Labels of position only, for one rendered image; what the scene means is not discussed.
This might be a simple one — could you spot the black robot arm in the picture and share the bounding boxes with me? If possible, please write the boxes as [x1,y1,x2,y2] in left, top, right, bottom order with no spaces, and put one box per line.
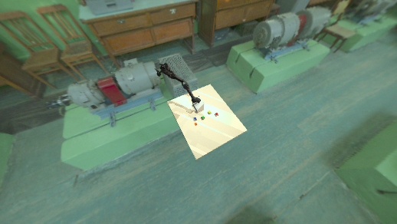
[165,66,201,103]

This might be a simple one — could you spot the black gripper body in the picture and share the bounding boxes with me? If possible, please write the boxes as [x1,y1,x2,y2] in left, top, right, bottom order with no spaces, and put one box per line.
[157,63,168,76]

